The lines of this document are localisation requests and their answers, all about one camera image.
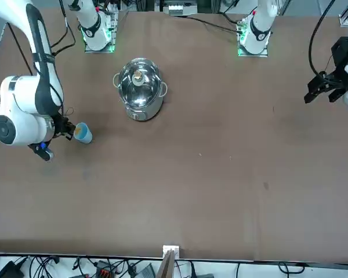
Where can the glass pot lid with knob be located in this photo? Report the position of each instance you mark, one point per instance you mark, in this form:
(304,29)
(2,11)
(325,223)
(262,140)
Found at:
(139,95)

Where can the black hub with orange ports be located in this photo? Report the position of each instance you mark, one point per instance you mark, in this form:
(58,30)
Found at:
(104,272)

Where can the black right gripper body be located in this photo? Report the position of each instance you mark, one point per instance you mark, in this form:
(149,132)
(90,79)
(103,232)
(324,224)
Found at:
(59,127)

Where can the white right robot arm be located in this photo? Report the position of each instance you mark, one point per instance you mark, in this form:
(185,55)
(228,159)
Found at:
(20,98)

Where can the blue plastic cup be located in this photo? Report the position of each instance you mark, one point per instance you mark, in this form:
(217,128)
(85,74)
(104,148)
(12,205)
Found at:
(87,137)

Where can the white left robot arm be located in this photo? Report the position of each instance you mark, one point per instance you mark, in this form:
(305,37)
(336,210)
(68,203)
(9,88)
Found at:
(259,32)

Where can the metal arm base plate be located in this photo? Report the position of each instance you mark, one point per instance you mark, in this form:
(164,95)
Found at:
(252,55)
(112,26)

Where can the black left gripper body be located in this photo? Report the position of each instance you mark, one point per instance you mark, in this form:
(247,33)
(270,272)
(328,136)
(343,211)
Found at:
(340,58)

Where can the aluminium camera post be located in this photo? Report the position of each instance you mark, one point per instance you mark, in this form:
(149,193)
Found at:
(166,266)

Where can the white post bracket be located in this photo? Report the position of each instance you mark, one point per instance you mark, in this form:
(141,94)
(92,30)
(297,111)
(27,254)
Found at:
(176,249)

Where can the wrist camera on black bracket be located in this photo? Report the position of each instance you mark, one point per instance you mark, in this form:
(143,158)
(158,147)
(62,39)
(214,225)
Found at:
(42,150)

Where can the dark grey power adapter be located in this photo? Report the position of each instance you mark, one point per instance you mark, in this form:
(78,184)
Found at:
(147,272)

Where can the black power adapter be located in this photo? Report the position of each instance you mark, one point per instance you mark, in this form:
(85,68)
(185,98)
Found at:
(8,270)

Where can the stainless steel pot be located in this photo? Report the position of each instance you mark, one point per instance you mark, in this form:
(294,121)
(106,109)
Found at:
(145,114)

